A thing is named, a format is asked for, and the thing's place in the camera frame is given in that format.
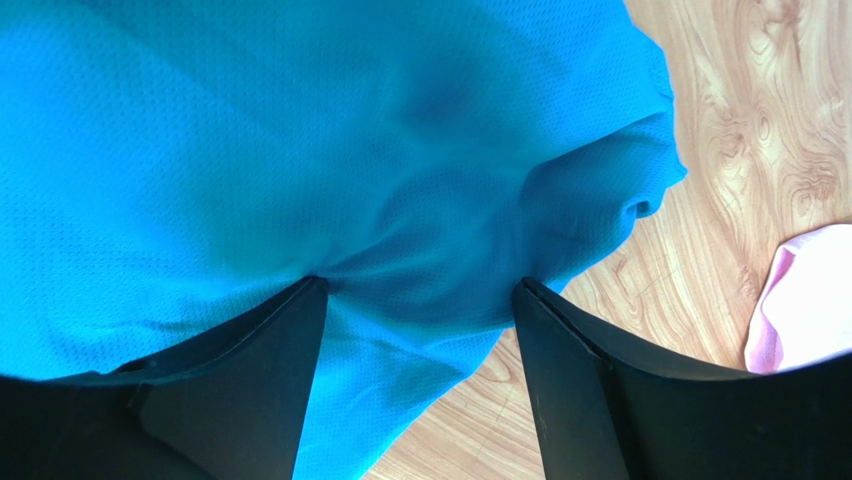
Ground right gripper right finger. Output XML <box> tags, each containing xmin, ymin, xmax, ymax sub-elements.
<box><xmin>511</xmin><ymin>278</ymin><xmax>851</xmax><ymax>479</ymax></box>

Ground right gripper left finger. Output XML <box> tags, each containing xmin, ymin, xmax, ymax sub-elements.
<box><xmin>1</xmin><ymin>277</ymin><xmax>329</xmax><ymax>479</ymax></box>

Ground teal t shirt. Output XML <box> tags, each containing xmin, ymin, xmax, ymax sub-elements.
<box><xmin>1</xmin><ymin>1</ymin><xmax>685</xmax><ymax>479</ymax></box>

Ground white mesh basket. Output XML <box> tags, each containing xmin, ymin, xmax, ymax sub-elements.
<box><xmin>744</xmin><ymin>224</ymin><xmax>851</xmax><ymax>374</ymax></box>

